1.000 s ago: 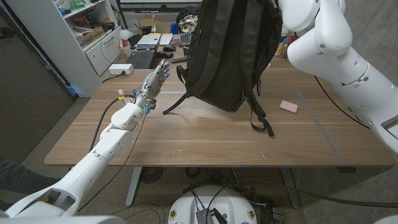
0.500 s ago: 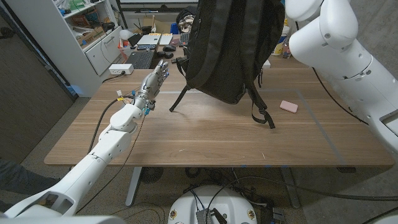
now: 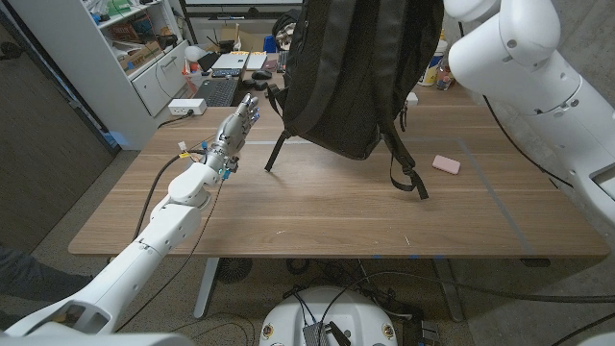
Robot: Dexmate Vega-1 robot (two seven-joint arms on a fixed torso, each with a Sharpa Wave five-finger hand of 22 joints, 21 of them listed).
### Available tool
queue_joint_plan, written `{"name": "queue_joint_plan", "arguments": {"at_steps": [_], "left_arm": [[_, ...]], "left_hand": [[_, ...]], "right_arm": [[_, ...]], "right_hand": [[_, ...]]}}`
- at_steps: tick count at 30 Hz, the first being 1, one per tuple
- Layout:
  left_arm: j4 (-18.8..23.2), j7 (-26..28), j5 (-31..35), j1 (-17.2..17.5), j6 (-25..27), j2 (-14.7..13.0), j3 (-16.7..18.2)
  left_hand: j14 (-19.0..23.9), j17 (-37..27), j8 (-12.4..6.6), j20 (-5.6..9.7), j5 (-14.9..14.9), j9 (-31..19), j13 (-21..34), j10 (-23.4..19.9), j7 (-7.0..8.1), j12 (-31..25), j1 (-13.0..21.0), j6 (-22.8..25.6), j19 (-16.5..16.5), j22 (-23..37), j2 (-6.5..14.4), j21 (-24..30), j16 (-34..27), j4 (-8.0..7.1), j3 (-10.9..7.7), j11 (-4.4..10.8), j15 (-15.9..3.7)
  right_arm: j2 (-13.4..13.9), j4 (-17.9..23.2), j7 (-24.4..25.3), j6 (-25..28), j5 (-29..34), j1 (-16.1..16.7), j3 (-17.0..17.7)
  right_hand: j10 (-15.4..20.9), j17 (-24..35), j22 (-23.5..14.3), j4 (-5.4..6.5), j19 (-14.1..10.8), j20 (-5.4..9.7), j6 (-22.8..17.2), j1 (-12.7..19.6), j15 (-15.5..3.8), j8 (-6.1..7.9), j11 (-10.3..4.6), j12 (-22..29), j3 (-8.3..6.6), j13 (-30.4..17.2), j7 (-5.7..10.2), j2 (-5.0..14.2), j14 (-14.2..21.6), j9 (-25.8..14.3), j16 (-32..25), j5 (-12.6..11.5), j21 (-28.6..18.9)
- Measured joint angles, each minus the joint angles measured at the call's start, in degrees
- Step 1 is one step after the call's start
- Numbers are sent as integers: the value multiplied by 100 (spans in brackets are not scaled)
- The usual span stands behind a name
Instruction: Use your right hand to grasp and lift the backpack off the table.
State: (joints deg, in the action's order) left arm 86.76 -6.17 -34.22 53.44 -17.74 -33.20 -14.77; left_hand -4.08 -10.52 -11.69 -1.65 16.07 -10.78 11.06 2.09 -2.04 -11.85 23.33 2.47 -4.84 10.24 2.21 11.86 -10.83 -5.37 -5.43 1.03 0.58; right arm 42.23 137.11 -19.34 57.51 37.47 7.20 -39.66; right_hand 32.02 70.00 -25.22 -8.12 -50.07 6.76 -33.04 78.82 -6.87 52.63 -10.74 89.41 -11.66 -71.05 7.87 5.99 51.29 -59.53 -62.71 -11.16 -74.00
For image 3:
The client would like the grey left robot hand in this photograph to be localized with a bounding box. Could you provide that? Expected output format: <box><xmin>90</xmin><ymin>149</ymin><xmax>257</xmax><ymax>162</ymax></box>
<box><xmin>204</xmin><ymin>93</ymin><xmax>261</xmax><ymax>174</ymax></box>

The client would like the black backpack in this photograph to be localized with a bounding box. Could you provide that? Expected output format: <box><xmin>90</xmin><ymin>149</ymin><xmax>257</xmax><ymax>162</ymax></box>
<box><xmin>263</xmin><ymin>0</ymin><xmax>446</xmax><ymax>201</ymax></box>

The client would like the black laptop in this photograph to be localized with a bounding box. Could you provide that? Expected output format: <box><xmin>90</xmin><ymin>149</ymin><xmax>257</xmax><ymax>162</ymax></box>
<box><xmin>191</xmin><ymin>47</ymin><xmax>254</xmax><ymax>108</ymax></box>

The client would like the white power strip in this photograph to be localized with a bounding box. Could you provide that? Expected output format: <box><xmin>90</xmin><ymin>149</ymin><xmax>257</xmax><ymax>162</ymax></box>
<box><xmin>167</xmin><ymin>98</ymin><xmax>209</xmax><ymax>117</ymax></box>

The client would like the white closed laptop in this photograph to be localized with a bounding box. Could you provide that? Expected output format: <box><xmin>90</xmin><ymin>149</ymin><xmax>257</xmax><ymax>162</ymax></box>
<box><xmin>210</xmin><ymin>51</ymin><xmax>268</xmax><ymax>72</ymax></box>

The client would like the round black floor fan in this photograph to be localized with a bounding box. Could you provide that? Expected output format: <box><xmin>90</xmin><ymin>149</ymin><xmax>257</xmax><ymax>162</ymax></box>
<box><xmin>215</xmin><ymin>258</ymin><xmax>254</xmax><ymax>284</ymax></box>

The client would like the white shelf cabinet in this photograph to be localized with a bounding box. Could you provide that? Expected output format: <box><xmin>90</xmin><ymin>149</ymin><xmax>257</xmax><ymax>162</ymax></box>
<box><xmin>9</xmin><ymin>0</ymin><xmax>193</xmax><ymax>150</ymax></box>

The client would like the grey table leg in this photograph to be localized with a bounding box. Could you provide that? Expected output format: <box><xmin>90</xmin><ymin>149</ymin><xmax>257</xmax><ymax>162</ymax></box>
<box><xmin>431</xmin><ymin>259</ymin><xmax>465</xmax><ymax>323</ymax></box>
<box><xmin>193</xmin><ymin>258</ymin><xmax>221</xmax><ymax>321</ymax></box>

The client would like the white wipes tub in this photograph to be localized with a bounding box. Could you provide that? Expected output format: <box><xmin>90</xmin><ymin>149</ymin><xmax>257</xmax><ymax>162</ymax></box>
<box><xmin>416</xmin><ymin>38</ymin><xmax>449</xmax><ymax>87</ymax></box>

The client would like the pink eraser block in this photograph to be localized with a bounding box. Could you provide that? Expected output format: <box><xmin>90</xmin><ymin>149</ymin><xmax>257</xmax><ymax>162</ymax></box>
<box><xmin>431</xmin><ymin>154</ymin><xmax>461</xmax><ymax>176</ymax></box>

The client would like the clear glass jar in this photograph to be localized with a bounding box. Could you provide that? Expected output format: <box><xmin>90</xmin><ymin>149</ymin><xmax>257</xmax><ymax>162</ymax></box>
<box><xmin>435</xmin><ymin>64</ymin><xmax>456</xmax><ymax>91</ymax></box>

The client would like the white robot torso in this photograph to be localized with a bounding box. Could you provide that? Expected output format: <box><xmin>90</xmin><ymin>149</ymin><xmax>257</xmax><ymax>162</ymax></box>
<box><xmin>258</xmin><ymin>286</ymin><xmax>399</xmax><ymax>346</ymax></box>

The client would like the person's dark trouser leg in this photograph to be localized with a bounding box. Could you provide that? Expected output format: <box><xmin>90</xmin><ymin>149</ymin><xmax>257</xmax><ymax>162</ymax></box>
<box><xmin>0</xmin><ymin>247</ymin><xmax>95</xmax><ymax>333</ymax></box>

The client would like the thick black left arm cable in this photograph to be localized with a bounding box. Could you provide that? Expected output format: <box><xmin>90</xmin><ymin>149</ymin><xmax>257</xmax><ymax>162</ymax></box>
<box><xmin>132</xmin><ymin>149</ymin><xmax>208</xmax><ymax>241</ymax></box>

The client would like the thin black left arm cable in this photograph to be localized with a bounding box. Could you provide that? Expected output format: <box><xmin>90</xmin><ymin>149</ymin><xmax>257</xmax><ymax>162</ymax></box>
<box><xmin>114</xmin><ymin>180</ymin><xmax>225</xmax><ymax>333</ymax></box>

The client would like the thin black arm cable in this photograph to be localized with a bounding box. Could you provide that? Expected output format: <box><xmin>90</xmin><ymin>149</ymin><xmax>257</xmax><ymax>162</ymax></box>
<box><xmin>481</xmin><ymin>94</ymin><xmax>574</xmax><ymax>189</ymax></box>
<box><xmin>114</xmin><ymin>180</ymin><xmax>225</xmax><ymax>333</ymax></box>

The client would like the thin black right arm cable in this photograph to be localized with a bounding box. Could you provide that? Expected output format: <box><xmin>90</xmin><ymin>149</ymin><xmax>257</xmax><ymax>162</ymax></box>
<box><xmin>481</xmin><ymin>94</ymin><xmax>574</xmax><ymax>189</ymax></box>

